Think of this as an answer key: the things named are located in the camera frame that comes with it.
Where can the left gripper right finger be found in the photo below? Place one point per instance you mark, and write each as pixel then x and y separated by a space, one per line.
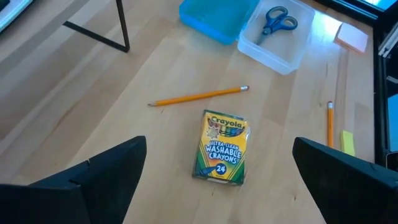
pixel 351 186

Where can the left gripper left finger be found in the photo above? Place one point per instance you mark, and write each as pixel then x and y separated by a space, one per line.
pixel 77 193

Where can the green sticky note pad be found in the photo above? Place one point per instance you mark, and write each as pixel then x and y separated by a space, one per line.
pixel 347 143

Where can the yellow pencil with eraser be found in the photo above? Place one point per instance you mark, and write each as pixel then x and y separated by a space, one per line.
pixel 330 124
pixel 199 96

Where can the Crayola crayon box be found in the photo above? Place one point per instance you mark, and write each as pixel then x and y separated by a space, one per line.
pixel 222 149

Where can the clear plastic pencil case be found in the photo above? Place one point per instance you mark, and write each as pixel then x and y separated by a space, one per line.
pixel 286 53

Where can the pink sticky note pad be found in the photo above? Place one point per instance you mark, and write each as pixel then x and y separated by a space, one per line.
pixel 353 37

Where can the blue lidded crayon box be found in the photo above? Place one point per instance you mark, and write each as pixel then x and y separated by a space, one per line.
pixel 214 18

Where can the black aluminium rig frame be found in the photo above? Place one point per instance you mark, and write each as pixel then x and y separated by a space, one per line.
pixel 377 93

